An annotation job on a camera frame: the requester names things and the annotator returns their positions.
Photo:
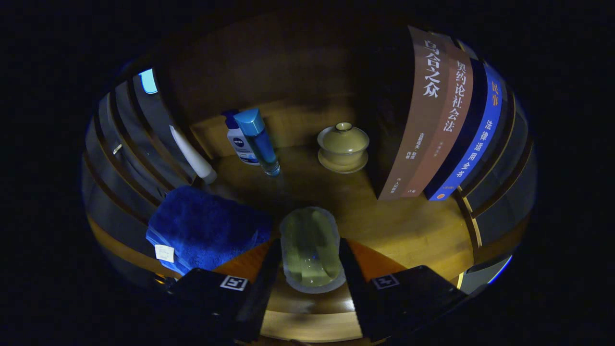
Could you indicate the folded blue towel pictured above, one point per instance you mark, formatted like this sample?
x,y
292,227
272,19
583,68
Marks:
x,y
206,228

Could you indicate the wooden cabinet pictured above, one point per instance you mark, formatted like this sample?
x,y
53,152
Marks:
x,y
269,67

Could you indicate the wooden countertop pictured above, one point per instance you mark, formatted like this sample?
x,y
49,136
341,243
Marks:
x,y
394,226

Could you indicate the white tube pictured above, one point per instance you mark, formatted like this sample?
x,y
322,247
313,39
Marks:
x,y
192,156

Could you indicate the beige lidded tea cup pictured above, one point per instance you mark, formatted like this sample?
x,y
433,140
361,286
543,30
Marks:
x,y
343,144

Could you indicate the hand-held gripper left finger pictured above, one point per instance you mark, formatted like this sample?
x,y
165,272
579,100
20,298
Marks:
x,y
257,293

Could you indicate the teal transparent bottle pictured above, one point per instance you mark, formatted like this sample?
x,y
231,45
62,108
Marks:
x,y
262,142

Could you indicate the blue book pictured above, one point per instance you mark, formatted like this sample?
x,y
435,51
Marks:
x,y
473,154

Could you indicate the silver clip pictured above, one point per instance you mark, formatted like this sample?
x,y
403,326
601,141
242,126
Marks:
x,y
116,149

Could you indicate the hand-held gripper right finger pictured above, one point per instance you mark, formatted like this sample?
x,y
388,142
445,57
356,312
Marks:
x,y
362,298

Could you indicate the dark brown book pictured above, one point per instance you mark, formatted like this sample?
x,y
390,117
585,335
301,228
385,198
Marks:
x,y
418,120

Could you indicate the reddish brown book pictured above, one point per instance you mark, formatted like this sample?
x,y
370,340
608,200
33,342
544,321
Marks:
x,y
444,139

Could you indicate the white lotion bottle blue cap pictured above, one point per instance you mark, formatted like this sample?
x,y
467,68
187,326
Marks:
x,y
238,144

